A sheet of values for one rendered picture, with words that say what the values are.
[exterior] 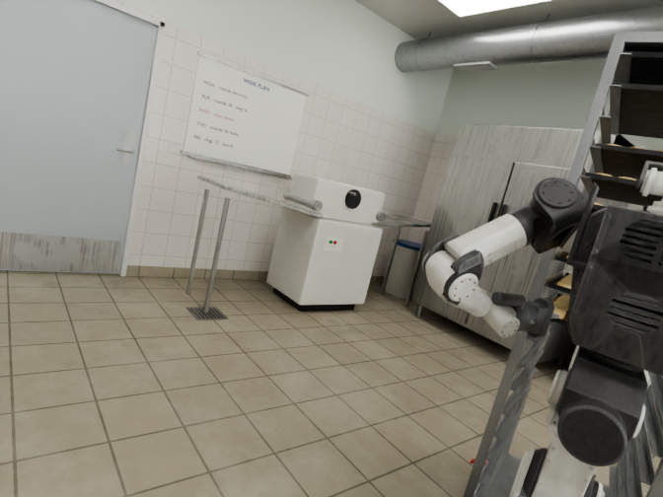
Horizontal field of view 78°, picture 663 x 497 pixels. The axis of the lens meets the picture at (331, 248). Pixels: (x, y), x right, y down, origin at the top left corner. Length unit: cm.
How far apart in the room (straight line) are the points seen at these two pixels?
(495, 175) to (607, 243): 321
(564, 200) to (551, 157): 293
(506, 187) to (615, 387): 315
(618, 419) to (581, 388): 8
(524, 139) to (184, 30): 301
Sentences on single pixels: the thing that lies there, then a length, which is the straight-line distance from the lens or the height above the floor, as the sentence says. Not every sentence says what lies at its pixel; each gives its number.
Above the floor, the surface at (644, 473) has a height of 59.
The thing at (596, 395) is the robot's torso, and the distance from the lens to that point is 102.
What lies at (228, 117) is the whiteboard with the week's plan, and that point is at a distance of 398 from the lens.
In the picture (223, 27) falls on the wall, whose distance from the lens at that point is 404.
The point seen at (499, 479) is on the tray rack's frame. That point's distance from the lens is 213.
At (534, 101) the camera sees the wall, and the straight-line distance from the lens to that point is 523.
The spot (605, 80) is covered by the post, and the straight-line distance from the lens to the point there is 154.
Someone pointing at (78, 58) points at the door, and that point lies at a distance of 373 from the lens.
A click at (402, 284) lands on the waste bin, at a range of 512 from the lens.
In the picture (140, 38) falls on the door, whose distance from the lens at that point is 383.
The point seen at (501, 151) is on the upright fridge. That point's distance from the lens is 419.
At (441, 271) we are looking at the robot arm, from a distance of 100.
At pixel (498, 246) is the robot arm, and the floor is 115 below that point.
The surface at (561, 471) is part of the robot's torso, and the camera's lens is 134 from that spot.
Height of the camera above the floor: 121
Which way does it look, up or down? 9 degrees down
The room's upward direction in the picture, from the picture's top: 13 degrees clockwise
